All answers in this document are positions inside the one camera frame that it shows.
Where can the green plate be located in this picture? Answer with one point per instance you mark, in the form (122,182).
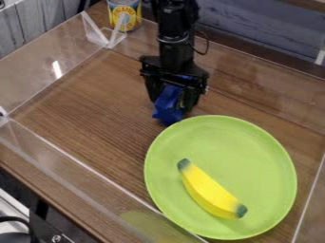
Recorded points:
(244,158)

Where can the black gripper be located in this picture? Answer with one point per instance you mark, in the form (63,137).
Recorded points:
(191,79)

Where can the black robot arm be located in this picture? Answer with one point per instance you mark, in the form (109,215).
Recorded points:
(173,67)

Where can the yellow toy banana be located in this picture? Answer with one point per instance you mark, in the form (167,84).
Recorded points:
(208,192)

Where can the clear acrylic enclosure wall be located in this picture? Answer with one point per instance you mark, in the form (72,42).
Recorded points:
(76,128)

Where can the clear acrylic corner bracket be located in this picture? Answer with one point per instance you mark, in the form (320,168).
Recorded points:
(106,37)

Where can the yellow printed can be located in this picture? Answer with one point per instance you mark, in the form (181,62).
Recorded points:
(125,10)

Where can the blue star-shaped block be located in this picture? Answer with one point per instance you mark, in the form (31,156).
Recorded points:
(167,112)

